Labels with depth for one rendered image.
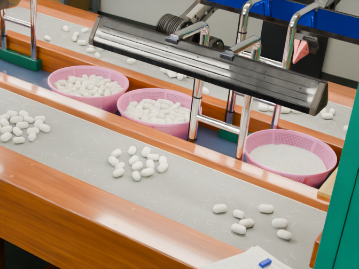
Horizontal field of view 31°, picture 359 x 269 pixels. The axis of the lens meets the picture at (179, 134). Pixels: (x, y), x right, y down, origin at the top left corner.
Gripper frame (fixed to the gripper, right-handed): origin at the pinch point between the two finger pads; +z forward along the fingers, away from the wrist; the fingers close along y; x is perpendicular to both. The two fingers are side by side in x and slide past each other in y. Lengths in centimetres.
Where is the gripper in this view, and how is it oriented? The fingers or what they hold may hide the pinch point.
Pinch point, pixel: (294, 61)
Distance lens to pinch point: 228.1
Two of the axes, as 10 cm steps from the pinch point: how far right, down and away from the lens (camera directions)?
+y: 8.5, 3.0, -4.3
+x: 2.7, 4.5, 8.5
